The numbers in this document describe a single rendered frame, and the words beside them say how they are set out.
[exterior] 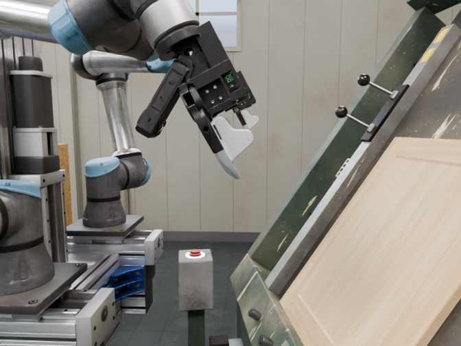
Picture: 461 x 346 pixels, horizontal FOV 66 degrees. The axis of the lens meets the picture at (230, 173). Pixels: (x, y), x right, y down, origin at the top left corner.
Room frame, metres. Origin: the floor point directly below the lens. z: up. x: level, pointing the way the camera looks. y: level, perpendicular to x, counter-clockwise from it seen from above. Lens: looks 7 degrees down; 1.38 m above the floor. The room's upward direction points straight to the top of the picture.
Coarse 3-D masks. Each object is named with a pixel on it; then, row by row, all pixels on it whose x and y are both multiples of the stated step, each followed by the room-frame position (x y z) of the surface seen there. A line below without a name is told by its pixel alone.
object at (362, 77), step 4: (360, 76) 1.11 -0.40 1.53; (364, 76) 1.11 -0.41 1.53; (368, 76) 1.11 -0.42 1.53; (360, 80) 1.11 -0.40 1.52; (364, 80) 1.10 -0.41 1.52; (368, 80) 1.11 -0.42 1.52; (360, 84) 1.12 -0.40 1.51; (364, 84) 1.11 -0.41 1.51; (372, 84) 1.11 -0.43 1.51; (376, 84) 1.10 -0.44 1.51; (376, 88) 1.10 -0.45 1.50; (380, 88) 1.10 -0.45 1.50; (384, 92) 1.09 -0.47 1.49; (388, 92) 1.08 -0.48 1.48; (392, 92) 1.08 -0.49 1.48; (396, 92) 1.07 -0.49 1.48; (392, 96) 1.07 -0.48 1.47; (396, 96) 1.07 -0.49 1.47
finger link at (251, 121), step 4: (244, 112) 1.16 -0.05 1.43; (244, 116) 1.16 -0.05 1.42; (248, 116) 1.16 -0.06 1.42; (252, 116) 1.16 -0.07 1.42; (256, 116) 1.16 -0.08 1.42; (248, 120) 1.16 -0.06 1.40; (252, 120) 1.16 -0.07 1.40; (256, 120) 1.16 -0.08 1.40; (248, 124) 1.16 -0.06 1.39; (252, 124) 1.16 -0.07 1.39; (244, 128) 1.16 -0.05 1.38; (248, 128) 1.16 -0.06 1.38
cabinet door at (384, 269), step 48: (432, 144) 0.83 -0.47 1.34; (384, 192) 0.87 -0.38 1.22; (432, 192) 0.73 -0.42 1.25; (336, 240) 0.91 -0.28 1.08; (384, 240) 0.75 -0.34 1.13; (432, 240) 0.64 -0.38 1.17; (336, 288) 0.78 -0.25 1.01; (384, 288) 0.66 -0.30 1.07; (432, 288) 0.57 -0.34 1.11; (336, 336) 0.68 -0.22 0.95; (384, 336) 0.59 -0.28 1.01; (432, 336) 0.53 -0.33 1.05
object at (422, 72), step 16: (448, 32) 1.08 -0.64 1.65; (448, 48) 1.08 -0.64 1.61; (416, 64) 1.11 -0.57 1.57; (432, 64) 1.07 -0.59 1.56; (416, 80) 1.06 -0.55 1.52; (416, 96) 1.06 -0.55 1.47; (400, 112) 1.06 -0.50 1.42; (384, 128) 1.05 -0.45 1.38; (368, 144) 1.05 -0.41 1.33; (352, 160) 1.07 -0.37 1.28; (368, 160) 1.04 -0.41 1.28; (352, 176) 1.04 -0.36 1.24; (336, 192) 1.03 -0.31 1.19; (320, 208) 1.05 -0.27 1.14; (336, 208) 1.03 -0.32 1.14; (304, 224) 1.07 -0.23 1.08; (320, 224) 1.02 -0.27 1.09; (304, 240) 1.02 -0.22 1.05; (288, 256) 1.02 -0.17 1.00; (304, 256) 1.02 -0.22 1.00; (272, 272) 1.04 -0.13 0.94; (288, 272) 1.01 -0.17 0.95; (272, 288) 1.00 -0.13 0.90
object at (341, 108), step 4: (336, 108) 1.11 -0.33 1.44; (340, 108) 1.10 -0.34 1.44; (344, 108) 1.10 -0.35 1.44; (336, 112) 1.11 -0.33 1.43; (340, 112) 1.10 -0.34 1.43; (344, 112) 1.09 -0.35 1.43; (340, 116) 1.10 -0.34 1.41; (344, 116) 1.10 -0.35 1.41; (348, 116) 1.10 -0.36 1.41; (352, 116) 1.10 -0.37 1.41; (356, 120) 1.09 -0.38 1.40; (360, 124) 1.08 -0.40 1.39; (364, 124) 1.08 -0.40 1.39; (372, 124) 1.07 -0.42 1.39; (368, 128) 1.07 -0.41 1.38; (372, 128) 1.06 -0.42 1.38
